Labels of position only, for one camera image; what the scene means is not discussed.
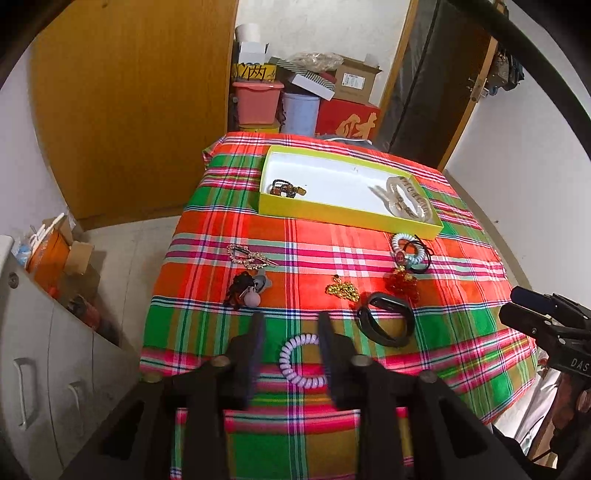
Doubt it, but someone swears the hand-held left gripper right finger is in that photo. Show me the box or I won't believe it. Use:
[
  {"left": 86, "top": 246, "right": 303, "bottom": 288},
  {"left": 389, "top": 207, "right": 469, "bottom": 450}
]
[{"left": 318, "top": 312, "right": 532, "bottom": 480}]

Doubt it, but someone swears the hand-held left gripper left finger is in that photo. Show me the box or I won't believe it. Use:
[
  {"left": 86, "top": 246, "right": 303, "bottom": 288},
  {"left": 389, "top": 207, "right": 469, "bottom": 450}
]
[{"left": 65, "top": 311, "right": 266, "bottom": 480}]

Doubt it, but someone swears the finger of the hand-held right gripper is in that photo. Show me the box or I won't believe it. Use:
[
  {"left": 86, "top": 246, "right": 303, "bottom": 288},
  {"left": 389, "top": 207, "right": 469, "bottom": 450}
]
[
  {"left": 510, "top": 285, "right": 557, "bottom": 315},
  {"left": 498, "top": 304, "right": 561, "bottom": 346}
]

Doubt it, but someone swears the purple spiral hair tie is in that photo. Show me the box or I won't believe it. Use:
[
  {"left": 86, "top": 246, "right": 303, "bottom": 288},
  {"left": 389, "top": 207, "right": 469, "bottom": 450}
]
[{"left": 279, "top": 335, "right": 328, "bottom": 387}]

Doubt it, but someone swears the black hair tie pink ball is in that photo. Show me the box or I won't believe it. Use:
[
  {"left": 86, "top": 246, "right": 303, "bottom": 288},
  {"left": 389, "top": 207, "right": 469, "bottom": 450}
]
[{"left": 223, "top": 271, "right": 273, "bottom": 310}]

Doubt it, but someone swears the gold chain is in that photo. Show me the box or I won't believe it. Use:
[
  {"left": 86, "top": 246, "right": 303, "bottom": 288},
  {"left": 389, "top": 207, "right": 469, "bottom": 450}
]
[{"left": 325, "top": 274, "right": 360, "bottom": 302}]

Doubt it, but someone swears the black smart band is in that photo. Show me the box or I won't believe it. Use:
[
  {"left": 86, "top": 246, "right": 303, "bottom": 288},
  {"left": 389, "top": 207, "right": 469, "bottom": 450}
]
[{"left": 356, "top": 292, "right": 415, "bottom": 348}]

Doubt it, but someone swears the rhinestone hair clip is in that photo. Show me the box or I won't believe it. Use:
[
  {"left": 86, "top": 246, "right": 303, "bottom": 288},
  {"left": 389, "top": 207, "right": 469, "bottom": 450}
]
[{"left": 227, "top": 244, "right": 279, "bottom": 271}]

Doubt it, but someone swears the red bead ornament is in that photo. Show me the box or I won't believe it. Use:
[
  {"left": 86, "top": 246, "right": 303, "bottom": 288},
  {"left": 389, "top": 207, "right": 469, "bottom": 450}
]
[{"left": 384, "top": 267, "right": 422, "bottom": 296}]

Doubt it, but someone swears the black elastic hair band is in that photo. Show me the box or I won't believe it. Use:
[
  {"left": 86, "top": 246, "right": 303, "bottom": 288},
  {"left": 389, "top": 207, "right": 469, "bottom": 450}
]
[{"left": 412, "top": 234, "right": 435, "bottom": 274}]

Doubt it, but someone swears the pale blue spiral hair tie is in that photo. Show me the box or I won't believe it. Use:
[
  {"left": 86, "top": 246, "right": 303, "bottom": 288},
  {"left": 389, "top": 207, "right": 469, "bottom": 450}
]
[{"left": 390, "top": 232, "right": 426, "bottom": 273}]

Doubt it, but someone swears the yellow-green cardboard box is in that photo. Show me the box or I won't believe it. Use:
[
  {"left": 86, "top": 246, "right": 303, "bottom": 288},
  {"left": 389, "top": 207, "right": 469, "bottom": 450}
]
[{"left": 257, "top": 145, "right": 444, "bottom": 242}]

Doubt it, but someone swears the person's right hand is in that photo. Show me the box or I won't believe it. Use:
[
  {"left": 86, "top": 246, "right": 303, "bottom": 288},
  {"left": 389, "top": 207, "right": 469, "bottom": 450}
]
[{"left": 554, "top": 371, "right": 591, "bottom": 444}]

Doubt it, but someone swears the white cloth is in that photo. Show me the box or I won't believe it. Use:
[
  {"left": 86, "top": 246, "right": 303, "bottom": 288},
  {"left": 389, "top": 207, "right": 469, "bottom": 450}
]
[{"left": 496, "top": 369, "right": 570, "bottom": 459}]

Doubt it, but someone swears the plaid tablecloth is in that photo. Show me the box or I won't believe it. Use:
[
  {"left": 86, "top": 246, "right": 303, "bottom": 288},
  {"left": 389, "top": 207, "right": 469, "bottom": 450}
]
[{"left": 140, "top": 131, "right": 539, "bottom": 480}]

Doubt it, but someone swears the clear hair claw clip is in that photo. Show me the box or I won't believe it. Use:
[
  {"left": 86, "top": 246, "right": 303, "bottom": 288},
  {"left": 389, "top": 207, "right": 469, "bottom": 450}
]
[{"left": 369, "top": 175, "right": 435, "bottom": 222}]

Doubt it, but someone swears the red can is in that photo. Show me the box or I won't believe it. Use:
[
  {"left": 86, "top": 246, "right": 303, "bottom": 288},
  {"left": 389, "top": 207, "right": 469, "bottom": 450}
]
[{"left": 68, "top": 295, "right": 101, "bottom": 332}]

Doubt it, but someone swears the small cardboard box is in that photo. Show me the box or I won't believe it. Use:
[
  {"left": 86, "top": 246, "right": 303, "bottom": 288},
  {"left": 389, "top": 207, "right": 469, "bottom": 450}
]
[{"left": 64, "top": 240, "right": 96, "bottom": 277}]

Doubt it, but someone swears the grey cabinet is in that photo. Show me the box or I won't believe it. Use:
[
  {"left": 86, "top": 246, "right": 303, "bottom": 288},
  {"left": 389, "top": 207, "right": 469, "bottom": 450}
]
[{"left": 0, "top": 234, "right": 140, "bottom": 480}]

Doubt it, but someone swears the orange bag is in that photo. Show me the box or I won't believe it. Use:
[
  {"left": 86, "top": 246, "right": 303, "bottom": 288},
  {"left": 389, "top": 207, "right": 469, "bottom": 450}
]
[{"left": 25, "top": 228, "right": 71, "bottom": 297}]

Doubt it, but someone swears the red gift box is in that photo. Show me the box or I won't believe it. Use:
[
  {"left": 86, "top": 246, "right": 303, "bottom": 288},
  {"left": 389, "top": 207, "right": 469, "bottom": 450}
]
[{"left": 315, "top": 98, "right": 382, "bottom": 140}]

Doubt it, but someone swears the lavender bucket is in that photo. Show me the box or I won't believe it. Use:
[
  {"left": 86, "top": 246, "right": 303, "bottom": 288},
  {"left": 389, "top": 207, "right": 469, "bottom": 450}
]
[{"left": 281, "top": 91, "right": 321, "bottom": 137}]

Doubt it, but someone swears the pink plastic bin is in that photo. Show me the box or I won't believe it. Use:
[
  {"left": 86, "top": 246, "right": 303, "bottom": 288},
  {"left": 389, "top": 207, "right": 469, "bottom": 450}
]
[{"left": 232, "top": 80, "right": 285, "bottom": 126}]

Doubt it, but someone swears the blue plastic bag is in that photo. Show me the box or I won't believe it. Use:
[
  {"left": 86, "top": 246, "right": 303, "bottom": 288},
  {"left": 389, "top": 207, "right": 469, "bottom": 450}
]
[{"left": 10, "top": 239, "right": 34, "bottom": 267}]

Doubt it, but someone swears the striped white box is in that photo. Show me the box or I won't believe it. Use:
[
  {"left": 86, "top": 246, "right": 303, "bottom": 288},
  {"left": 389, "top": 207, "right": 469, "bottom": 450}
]
[{"left": 276, "top": 58, "right": 338, "bottom": 101}]

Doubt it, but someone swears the brown cardboard box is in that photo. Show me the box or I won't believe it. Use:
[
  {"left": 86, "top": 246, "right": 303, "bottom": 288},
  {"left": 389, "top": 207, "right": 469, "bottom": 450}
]
[{"left": 333, "top": 54, "right": 384, "bottom": 106}]

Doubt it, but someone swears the wooden wardrobe door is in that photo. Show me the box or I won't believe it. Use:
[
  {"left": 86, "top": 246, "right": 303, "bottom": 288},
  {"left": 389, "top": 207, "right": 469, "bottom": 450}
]
[{"left": 30, "top": 0, "right": 239, "bottom": 228}]

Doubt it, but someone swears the yellow box with black print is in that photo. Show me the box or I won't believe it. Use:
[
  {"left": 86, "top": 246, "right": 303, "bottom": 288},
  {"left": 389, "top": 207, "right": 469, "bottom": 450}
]
[{"left": 232, "top": 61, "right": 278, "bottom": 85}]

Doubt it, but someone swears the clear plastic bag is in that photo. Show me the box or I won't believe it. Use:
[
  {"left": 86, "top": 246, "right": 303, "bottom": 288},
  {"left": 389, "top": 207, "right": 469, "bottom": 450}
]
[{"left": 288, "top": 52, "right": 345, "bottom": 73}]

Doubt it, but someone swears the white open carton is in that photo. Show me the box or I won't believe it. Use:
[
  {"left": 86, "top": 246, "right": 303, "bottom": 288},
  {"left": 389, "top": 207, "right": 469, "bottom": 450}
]
[{"left": 237, "top": 41, "right": 271, "bottom": 65}]

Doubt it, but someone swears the white paper roll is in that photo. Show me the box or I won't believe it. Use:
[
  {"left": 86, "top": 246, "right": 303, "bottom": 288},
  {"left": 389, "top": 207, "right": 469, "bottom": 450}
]
[{"left": 235, "top": 23, "right": 265, "bottom": 46}]

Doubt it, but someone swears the brown beaded bracelet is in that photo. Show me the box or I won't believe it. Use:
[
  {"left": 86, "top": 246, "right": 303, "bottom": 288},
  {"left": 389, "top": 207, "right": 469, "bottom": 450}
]
[{"left": 270, "top": 179, "right": 308, "bottom": 200}]

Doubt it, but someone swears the door lock handle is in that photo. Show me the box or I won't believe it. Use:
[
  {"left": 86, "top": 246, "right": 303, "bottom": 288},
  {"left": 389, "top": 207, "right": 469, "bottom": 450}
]
[{"left": 466, "top": 76, "right": 491, "bottom": 101}]

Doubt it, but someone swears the thick black cable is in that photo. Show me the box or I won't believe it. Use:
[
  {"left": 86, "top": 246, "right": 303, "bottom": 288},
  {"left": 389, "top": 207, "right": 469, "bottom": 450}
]
[{"left": 445, "top": 0, "right": 591, "bottom": 163}]

